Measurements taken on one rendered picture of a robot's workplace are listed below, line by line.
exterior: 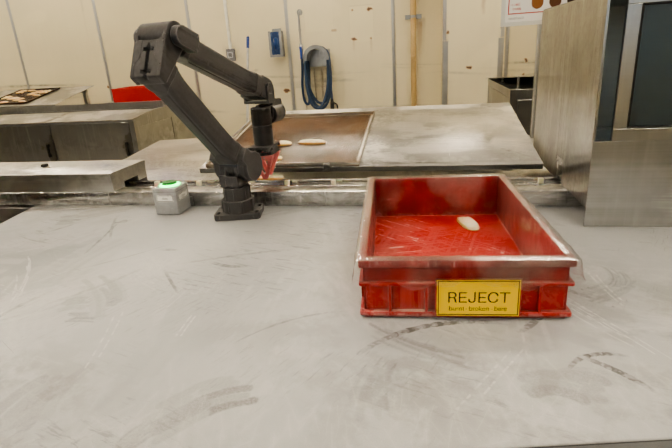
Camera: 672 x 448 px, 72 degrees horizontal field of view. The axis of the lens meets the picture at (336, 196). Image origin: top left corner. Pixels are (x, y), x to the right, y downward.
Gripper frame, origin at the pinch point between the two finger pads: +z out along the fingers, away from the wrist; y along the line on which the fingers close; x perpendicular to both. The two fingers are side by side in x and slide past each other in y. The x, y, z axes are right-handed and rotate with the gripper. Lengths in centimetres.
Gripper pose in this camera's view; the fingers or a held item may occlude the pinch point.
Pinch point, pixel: (267, 174)
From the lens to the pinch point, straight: 137.5
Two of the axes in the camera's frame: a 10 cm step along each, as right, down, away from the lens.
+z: 0.6, 9.5, 3.0
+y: 1.8, -3.1, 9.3
